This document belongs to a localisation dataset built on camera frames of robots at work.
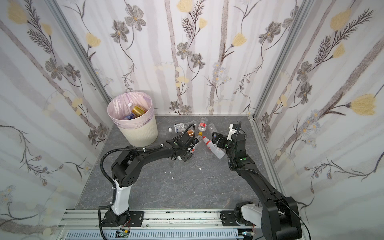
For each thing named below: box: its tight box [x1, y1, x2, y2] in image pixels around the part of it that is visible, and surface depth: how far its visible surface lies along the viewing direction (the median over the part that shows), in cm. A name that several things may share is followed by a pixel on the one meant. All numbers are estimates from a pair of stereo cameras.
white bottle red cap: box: [203, 136, 225, 159], surface depth 97 cm
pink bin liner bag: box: [107, 91, 155, 129], surface depth 94 cm
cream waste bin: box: [117, 121, 158, 148], surface depth 95 cm
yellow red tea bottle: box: [128, 102, 146, 117], surface depth 100 cm
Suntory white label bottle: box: [168, 122, 185, 133], surface depth 109 cm
